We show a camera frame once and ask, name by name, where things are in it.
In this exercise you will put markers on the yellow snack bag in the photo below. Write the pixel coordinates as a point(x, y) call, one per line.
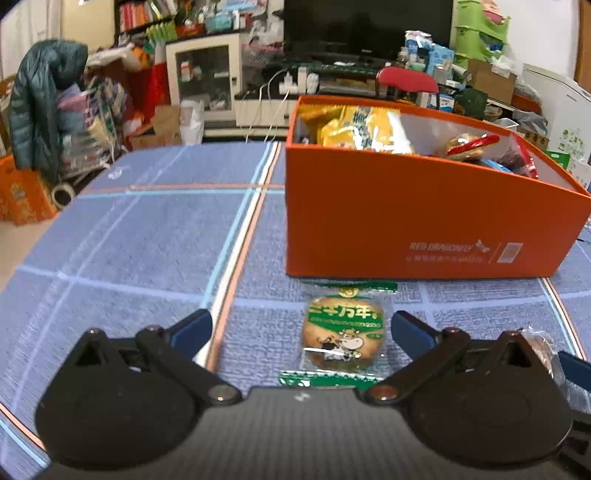
point(354, 127)

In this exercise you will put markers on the green wrapped round cookie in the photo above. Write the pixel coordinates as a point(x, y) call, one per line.
point(344, 335)

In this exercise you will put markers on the black flat television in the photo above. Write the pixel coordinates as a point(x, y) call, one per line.
point(362, 27)

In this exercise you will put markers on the brown cardboard box left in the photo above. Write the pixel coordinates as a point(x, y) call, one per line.
point(162, 130)

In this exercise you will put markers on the white tv stand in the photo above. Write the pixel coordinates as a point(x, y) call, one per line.
point(255, 117)

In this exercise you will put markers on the brown cardboard box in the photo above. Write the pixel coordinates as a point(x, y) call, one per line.
point(496, 82)
point(162, 130)

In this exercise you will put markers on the white glass door cabinet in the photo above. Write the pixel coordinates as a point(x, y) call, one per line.
point(206, 69)

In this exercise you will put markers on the brown cardboard box right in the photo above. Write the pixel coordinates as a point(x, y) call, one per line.
point(496, 82)

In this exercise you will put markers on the white chest freezer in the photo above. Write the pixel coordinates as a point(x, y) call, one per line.
point(567, 108)

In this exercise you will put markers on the white plastic bag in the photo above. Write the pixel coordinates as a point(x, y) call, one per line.
point(191, 122)

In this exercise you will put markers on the dark green puffer jacket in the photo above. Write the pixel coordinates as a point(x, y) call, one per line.
point(48, 67)

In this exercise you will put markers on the green plastic storage rack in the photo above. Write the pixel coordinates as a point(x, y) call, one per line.
point(481, 31)

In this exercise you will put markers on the orange cardboard box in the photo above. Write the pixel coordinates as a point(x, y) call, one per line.
point(380, 214)

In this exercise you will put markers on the orange carton on floor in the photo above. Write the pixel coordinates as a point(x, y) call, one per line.
point(25, 197)

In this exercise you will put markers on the dark bookshelf with books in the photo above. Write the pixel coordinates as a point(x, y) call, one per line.
point(135, 16)

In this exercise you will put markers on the blue snack packet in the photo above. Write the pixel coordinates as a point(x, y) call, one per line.
point(494, 165)

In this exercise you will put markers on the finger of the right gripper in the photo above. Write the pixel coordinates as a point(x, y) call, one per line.
point(576, 370)

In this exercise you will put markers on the red folding chair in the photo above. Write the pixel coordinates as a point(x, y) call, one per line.
point(406, 80)

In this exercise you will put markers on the clear brown cake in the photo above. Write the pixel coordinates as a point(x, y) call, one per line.
point(468, 147)

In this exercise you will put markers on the blue plaid tablecloth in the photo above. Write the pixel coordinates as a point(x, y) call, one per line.
point(167, 232)

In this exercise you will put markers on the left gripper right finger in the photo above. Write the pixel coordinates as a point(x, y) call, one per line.
point(432, 352)

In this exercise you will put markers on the dark red snack packet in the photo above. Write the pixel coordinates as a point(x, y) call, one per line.
point(518, 160)

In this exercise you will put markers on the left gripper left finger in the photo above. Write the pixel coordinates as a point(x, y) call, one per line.
point(171, 352)

